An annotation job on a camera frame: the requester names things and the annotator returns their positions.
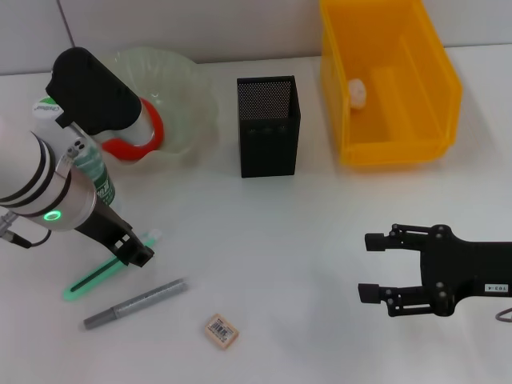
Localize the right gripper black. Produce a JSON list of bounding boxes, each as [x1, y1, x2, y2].
[[358, 224, 512, 318]]

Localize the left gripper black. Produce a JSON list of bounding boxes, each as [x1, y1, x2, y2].
[[74, 204, 155, 268]]

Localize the green utility knife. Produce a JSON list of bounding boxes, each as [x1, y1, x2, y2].
[[62, 228, 163, 302]]

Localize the red-orange toy fruit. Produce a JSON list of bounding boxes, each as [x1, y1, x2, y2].
[[102, 98, 165, 162]]

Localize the clear water bottle green label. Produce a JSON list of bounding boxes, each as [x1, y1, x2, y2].
[[31, 94, 118, 211]]

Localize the white paper ball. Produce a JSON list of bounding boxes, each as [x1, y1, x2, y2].
[[346, 78, 368, 109]]

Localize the grey marker pen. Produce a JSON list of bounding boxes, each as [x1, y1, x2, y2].
[[82, 278, 189, 331]]

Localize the beige eraser with barcode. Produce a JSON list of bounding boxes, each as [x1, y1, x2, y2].
[[203, 313, 240, 351]]

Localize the black mesh pen holder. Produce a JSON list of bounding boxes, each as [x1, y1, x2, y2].
[[236, 74, 302, 179]]

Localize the clear glass fruit plate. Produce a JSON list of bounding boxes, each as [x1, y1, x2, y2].
[[95, 46, 221, 161]]

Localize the yellow plastic bin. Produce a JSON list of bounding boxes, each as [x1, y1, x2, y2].
[[318, 0, 464, 168]]

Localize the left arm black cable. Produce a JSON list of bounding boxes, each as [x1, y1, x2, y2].
[[0, 228, 53, 249]]

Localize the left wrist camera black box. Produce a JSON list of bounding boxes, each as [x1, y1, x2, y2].
[[44, 46, 156, 150]]

